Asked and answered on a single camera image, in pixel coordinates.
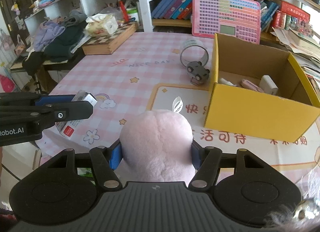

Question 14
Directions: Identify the white power adapter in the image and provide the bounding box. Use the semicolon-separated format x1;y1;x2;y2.
259;75;278;95

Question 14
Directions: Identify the row of books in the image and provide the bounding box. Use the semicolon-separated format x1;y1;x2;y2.
152;0;310;35

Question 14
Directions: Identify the pile of clothes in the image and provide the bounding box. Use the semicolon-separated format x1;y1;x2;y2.
22;10;90;76

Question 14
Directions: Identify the stack of papers and books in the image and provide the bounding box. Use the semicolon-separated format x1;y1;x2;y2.
272;28;319;91

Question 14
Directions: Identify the pink pig plush toy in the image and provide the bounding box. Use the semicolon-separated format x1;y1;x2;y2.
119;110;196;184

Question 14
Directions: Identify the yellow cardboard box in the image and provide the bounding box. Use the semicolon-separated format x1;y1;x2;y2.
204;34;319;142

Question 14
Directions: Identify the red doll figure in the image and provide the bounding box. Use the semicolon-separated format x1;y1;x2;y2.
117;0;130;23

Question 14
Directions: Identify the grey toy car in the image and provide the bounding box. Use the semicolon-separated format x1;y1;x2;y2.
187;61;210;86

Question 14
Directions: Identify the wooden chess box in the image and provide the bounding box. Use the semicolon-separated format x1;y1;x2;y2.
82;21;138;56

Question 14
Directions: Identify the floral tissue pack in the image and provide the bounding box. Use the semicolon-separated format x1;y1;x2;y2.
85;13;118;37

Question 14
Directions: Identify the pink eraser case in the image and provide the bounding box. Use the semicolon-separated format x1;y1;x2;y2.
240;79;264;93

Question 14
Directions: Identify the pink keyboard learning tablet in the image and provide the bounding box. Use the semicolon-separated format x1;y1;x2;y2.
192;0;261;44

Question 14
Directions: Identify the pink checkered table mat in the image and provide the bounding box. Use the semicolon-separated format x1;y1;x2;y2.
37;32;319;182

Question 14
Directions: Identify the white red small carton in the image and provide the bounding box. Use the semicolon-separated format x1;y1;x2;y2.
55;90;97;139

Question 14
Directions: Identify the clear tape roll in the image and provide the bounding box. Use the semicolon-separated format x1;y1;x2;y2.
180;39;209;68

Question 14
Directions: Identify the dark blue spray bottle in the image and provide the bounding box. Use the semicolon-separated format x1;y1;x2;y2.
218;78;236;87

